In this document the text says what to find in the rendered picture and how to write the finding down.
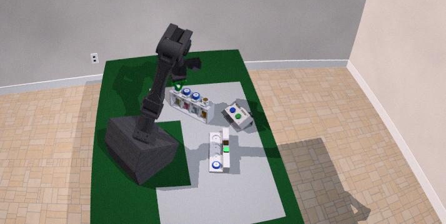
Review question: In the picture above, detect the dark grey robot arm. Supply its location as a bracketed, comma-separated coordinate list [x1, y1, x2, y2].
[132, 23, 201, 144]

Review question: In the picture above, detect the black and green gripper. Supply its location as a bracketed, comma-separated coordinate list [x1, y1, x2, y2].
[170, 63, 187, 91]

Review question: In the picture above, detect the white four-tube rack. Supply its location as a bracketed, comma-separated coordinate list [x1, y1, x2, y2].
[169, 87, 215, 124]

